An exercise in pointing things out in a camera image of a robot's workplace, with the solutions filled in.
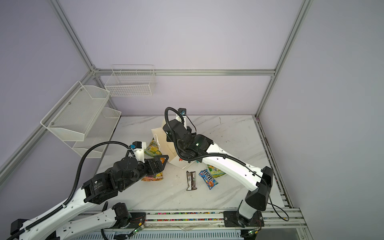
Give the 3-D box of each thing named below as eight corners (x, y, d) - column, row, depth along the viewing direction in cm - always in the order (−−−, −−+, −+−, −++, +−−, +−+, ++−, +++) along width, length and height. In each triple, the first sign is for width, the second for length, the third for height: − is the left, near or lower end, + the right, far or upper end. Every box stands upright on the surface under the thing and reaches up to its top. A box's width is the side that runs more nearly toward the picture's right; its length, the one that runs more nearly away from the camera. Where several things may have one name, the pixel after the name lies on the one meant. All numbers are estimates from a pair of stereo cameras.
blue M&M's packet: (210, 190, 85) (210, 188, 83) (198, 174, 91) (198, 173, 89) (217, 184, 87) (218, 183, 85) (206, 169, 93) (206, 168, 91)
